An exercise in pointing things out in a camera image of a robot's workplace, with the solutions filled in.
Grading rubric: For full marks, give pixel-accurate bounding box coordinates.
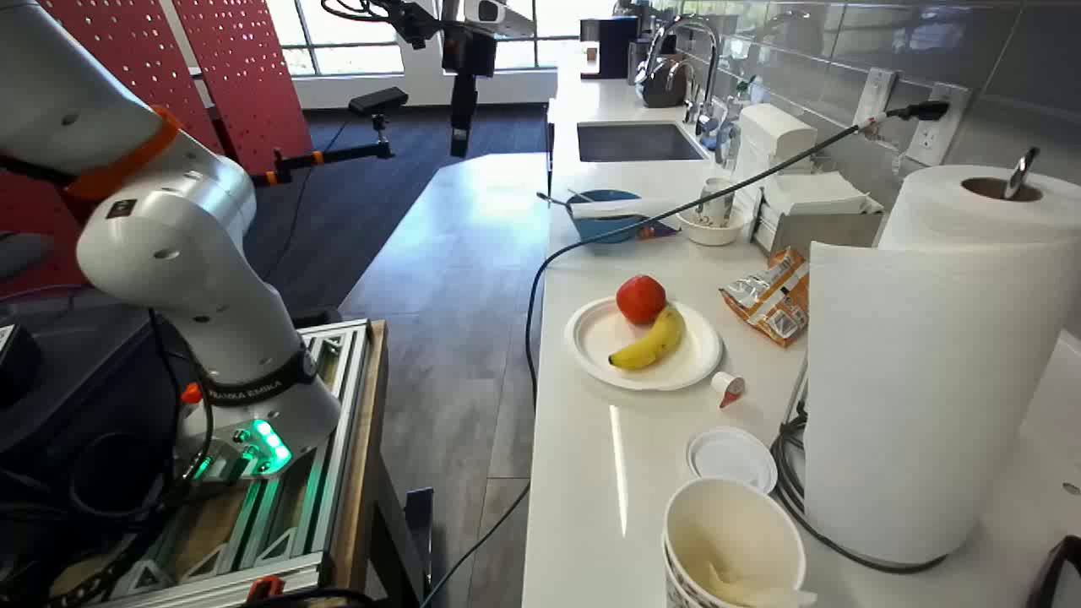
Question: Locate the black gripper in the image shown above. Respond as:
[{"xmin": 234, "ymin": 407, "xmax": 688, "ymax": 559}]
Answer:
[{"xmin": 439, "ymin": 24, "xmax": 499, "ymax": 163}]

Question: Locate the white paper towel roll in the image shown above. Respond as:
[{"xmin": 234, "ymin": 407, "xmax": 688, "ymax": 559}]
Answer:
[{"xmin": 801, "ymin": 163, "xmax": 1081, "ymax": 567}]

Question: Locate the metal paper towel holder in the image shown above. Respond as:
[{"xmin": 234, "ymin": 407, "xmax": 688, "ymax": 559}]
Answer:
[{"xmin": 772, "ymin": 145, "xmax": 1045, "ymax": 579}]

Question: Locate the small printed paper cup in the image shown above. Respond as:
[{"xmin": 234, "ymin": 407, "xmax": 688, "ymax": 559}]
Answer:
[{"xmin": 701, "ymin": 175, "xmax": 738, "ymax": 231}]

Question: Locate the small white creamer cup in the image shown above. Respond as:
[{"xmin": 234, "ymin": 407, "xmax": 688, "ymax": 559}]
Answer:
[{"xmin": 707, "ymin": 367, "xmax": 750, "ymax": 412}]

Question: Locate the black countertop appliance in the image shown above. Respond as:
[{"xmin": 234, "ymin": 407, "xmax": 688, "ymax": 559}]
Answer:
[{"xmin": 577, "ymin": 14, "xmax": 643, "ymax": 81}]

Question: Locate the kitchen sink basin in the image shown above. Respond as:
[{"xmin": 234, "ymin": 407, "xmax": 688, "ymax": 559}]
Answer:
[{"xmin": 576, "ymin": 117, "xmax": 703, "ymax": 165}]

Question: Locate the blue bowl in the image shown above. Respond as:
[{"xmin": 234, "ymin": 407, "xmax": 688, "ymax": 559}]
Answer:
[{"xmin": 565, "ymin": 185, "xmax": 669, "ymax": 246}]

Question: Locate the red pegboard panel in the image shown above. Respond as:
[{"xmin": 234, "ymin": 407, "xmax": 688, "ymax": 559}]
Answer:
[
  {"xmin": 171, "ymin": 0, "xmax": 317, "ymax": 178},
  {"xmin": 0, "ymin": 0, "xmax": 223, "ymax": 302}
]

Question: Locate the red apple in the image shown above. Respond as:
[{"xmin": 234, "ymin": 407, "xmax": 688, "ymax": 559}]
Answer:
[{"xmin": 610, "ymin": 274, "xmax": 669, "ymax": 332}]

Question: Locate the small white bowl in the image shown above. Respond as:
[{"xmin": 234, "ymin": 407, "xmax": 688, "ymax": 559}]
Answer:
[{"xmin": 677, "ymin": 207, "xmax": 757, "ymax": 249}]

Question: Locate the yellow banana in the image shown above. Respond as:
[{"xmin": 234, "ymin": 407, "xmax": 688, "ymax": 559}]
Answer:
[{"xmin": 604, "ymin": 304, "xmax": 688, "ymax": 375}]

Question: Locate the white round plate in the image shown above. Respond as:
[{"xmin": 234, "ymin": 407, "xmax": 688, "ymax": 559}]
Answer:
[{"xmin": 560, "ymin": 294, "xmax": 726, "ymax": 394}]

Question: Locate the orange snack bag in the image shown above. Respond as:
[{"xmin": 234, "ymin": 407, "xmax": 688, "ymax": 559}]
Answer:
[{"xmin": 721, "ymin": 246, "xmax": 810, "ymax": 352}]

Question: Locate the white napkin stack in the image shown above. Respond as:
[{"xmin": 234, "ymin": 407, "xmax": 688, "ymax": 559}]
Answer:
[{"xmin": 761, "ymin": 170, "xmax": 889, "ymax": 219}]

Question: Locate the black power plug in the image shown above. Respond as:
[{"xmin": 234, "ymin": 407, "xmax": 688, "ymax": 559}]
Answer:
[{"xmin": 886, "ymin": 98, "xmax": 952, "ymax": 126}]

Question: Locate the white outlet plate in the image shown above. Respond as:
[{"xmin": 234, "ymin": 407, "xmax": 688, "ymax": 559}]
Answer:
[{"xmin": 906, "ymin": 78, "xmax": 974, "ymax": 170}]

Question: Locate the black camera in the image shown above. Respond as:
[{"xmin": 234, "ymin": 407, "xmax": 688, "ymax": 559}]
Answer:
[{"xmin": 347, "ymin": 85, "xmax": 413, "ymax": 121}]

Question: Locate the black orange camera arm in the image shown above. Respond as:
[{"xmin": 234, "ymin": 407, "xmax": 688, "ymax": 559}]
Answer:
[{"xmin": 263, "ymin": 112, "xmax": 398, "ymax": 189}]

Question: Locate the window with white frame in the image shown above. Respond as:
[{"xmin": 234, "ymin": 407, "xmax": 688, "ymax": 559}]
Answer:
[{"xmin": 263, "ymin": 0, "xmax": 560, "ymax": 112}]

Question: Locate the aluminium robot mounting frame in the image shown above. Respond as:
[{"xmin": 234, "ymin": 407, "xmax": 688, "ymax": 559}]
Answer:
[{"xmin": 45, "ymin": 317, "xmax": 392, "ymax": 608}]

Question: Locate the white switch plate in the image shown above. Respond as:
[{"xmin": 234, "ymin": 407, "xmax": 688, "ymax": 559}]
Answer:
[{"xmin": 850, "ymin": 64, "xmax": 901, "ymax": 133}]

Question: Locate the black power cable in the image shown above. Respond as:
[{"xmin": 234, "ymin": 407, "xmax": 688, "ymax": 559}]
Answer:
[{"xmin": 1027, "ymin": 535, "xmax": 1081, "ymax": 608}]

